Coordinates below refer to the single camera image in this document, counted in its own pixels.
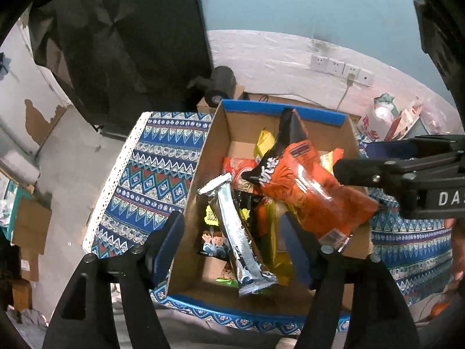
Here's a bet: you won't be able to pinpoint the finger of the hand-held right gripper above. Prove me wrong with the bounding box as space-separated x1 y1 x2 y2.
365 134 465 160
332 153 465 194

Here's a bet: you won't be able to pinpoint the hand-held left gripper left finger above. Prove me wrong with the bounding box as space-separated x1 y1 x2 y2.
42 211 186 349

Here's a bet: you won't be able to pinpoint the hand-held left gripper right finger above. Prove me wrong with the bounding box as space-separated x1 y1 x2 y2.
279 211 423 349

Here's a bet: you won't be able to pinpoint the gold snack packet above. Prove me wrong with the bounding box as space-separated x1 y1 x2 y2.
267 204 296 286

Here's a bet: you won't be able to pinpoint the pale yellow snack packet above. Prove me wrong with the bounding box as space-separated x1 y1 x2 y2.
319 147 345 173

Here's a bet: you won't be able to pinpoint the cardboard box with blue rim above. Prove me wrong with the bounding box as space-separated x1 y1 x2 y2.
165 99 374 317

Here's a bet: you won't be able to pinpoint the orange and black snack packet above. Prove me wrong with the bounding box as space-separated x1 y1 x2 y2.
241 107 380 251

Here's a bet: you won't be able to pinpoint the silver snack packet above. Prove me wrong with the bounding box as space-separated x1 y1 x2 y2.
198 173 279 298

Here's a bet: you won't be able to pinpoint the plain orange snack packet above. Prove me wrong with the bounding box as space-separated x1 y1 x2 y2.
222 156 263 191

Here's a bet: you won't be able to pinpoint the yellow green snack packet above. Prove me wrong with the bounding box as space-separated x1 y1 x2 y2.
253 128 279 161

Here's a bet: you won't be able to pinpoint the person's right hand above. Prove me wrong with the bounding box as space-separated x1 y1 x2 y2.
450 218 465 281

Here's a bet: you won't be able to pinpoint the white bag with red carton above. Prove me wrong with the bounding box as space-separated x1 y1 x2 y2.
357 92 425 143

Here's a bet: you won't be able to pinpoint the blue patterned blanket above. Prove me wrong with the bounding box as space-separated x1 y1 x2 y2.
82 111 465 336

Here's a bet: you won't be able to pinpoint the stacked cardboard boxes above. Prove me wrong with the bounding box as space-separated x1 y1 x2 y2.
10 185 53 284

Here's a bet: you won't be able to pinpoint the black cylinder device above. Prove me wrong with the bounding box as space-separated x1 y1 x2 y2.
187 65 237 108

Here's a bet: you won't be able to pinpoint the dark hanging garment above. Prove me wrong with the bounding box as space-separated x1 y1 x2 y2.
28 0 216 143

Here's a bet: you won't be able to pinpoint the white plug with cable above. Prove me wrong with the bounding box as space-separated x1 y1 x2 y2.
335 73 360 113

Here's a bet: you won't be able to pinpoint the row of white wall sockets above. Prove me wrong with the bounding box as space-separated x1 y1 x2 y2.
310 53 375 88

